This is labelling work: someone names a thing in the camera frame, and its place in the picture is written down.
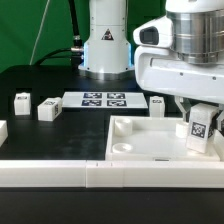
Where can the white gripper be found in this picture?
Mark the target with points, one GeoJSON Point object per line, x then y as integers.
{"type": "Point", "coordinates": [183, 57]}

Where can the white square tabletop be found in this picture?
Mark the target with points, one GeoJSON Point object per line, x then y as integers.
{"type": "Point", "coordinates": [134, 138]}

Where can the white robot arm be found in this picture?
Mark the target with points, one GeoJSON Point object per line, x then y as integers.
{"type": "Point", "coordinates": [107, 52]}

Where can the white marker sheet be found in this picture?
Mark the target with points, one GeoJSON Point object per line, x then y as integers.
{"type": "Point", "coordinates": [103, 100]}

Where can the white U-shaped fence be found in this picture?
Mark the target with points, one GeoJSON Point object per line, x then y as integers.
{"type": "Point", "coordinates": [112, 173]}

